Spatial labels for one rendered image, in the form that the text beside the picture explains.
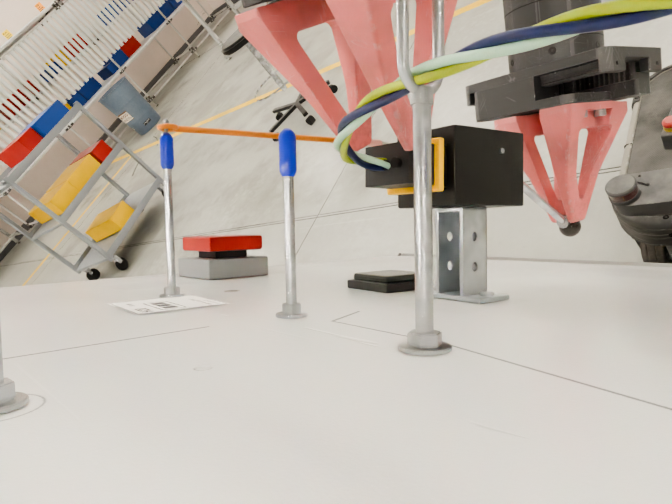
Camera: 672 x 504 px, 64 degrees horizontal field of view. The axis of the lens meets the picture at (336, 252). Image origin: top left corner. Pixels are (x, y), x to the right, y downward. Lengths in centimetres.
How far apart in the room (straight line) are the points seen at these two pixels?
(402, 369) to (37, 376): 11
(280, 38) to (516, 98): 17
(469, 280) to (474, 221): 3
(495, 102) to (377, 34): 18
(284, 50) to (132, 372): 14
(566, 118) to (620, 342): 17
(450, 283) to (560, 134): 11
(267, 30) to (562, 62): 18
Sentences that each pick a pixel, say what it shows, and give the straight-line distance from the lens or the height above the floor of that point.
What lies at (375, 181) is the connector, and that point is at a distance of 27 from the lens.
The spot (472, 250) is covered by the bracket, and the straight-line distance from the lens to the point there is 30.
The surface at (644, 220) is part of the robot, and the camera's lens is 145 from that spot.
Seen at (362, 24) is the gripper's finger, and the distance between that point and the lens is 21.
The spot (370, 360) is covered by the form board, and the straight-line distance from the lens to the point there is 17.
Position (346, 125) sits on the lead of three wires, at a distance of 21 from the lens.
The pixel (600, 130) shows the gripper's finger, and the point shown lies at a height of 105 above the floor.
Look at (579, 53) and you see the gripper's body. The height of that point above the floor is 111.
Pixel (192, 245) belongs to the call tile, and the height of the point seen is 112.
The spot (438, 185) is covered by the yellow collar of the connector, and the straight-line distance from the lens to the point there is 26.
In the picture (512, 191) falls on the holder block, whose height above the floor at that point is 109.
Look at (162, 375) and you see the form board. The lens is 17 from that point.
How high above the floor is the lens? 128
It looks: 32 degrees down
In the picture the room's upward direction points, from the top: 43 degrees counter-clockwise
